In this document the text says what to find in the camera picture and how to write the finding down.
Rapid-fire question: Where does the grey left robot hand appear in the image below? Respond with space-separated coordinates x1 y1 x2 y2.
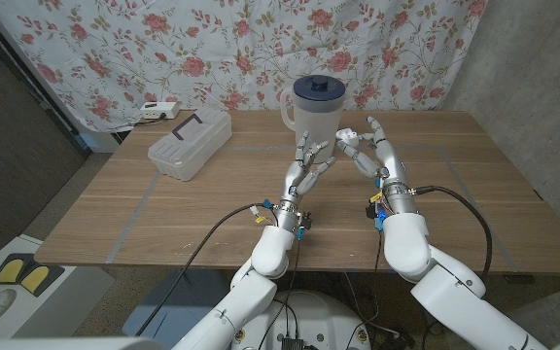
274 129 337 239

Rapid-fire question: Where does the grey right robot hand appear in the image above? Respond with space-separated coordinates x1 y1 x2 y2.
336 116 420 218

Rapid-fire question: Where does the white AirPods case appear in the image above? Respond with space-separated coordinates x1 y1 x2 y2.
335 126 361 149

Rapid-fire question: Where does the translucent pitcher with blue lid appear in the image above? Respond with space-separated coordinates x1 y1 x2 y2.
279 74 348 165

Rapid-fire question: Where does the clear plastic clamshell container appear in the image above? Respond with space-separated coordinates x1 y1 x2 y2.
147 107 233 182

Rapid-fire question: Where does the grey tape strip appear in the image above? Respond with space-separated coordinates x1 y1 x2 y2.
106 172 163 264
436 144 519 273
233 144 444 153

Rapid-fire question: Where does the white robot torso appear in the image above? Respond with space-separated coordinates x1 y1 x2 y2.
230 290 372 350

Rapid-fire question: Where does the white power strip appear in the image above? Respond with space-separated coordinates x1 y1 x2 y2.
139 100 181 121

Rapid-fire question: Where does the floral print backdrop cloth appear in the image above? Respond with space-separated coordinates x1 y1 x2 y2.
0 0 489 133

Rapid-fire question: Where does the white floor board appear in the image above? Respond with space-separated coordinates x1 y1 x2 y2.
0 234 116 339

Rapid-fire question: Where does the black yellow foot pedal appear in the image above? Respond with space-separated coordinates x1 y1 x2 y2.
0 252 66 298

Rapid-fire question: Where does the thin black left arm wire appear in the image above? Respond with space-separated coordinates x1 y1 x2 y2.
258 237 303 350

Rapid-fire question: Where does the thin black arm wire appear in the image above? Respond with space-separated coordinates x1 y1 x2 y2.
258 237 303 350
373 230 384 322

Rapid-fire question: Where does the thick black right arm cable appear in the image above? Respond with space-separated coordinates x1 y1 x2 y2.
415 185 494 281

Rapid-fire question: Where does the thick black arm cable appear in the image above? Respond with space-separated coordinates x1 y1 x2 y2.
136 201 279 337
415 185 494 281

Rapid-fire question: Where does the thin black right arm wire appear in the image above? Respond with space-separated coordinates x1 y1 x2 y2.
373 230 384 322

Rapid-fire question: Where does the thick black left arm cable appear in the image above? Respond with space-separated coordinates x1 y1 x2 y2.
136 201 279 337

